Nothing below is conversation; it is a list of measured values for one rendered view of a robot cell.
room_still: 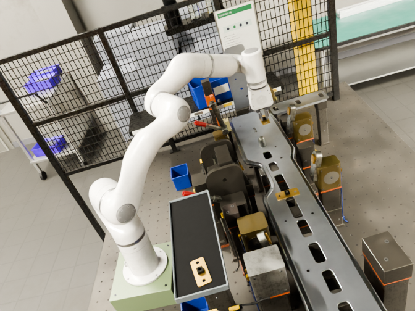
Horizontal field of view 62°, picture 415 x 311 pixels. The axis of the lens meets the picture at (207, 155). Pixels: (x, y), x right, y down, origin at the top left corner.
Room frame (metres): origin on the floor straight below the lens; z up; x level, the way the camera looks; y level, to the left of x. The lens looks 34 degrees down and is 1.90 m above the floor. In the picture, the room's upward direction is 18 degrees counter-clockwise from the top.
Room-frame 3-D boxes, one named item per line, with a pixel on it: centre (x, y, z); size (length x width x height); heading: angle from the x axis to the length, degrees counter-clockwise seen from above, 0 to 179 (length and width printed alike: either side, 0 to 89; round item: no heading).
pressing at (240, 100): (1.65, -0.28, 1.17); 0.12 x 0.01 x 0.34; 87
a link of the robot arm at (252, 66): (1.39, -0.30, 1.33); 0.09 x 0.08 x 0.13; 29
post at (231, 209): (0.83, -0.02, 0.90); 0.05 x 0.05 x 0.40; 87
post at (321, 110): (1.52, -0.64, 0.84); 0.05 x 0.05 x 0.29; 87
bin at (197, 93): (1.82, -0.18, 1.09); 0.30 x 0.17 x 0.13; 95
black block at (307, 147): (1.18, -0.43, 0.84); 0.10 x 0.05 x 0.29; 87
